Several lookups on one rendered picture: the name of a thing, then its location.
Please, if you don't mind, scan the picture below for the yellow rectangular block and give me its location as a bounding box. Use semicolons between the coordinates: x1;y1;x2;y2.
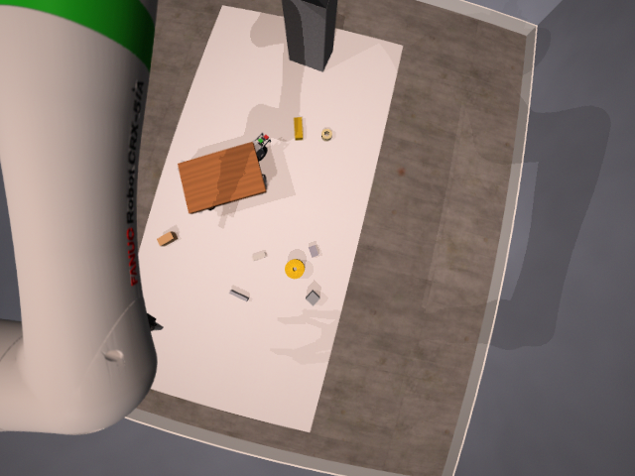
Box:
294;117;303;141

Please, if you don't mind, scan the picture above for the yellow ring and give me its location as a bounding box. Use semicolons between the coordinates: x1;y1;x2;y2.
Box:
285;259;305;279

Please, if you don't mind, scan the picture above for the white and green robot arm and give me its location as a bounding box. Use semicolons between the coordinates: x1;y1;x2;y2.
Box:
0;0;158;435

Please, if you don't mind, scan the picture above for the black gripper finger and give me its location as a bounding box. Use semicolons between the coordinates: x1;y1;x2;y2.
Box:
147;313;164;331

